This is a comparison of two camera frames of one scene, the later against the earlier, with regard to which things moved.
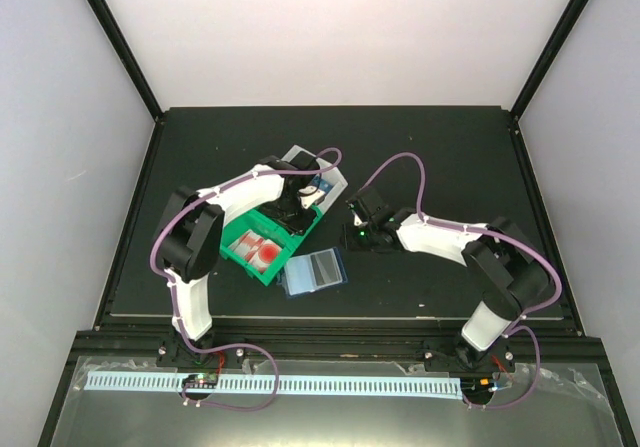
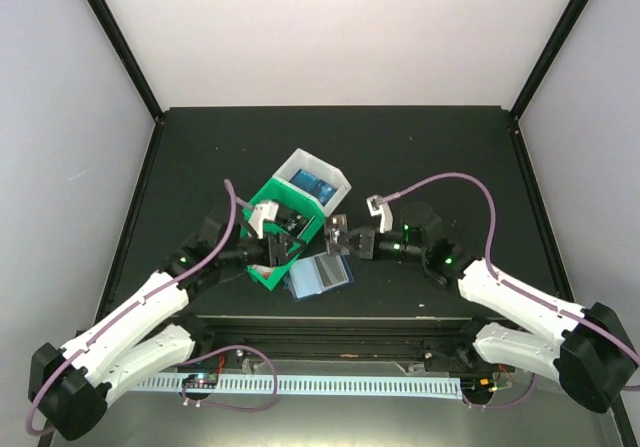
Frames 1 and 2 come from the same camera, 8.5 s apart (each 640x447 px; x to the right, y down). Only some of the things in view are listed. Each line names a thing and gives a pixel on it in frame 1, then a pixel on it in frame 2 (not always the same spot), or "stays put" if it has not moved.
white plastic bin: x=331 y=180 stays put
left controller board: x=204 y=380 stays put
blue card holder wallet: x=304 y=274 stays put
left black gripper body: x=288 y=212 -> x=267 y=257
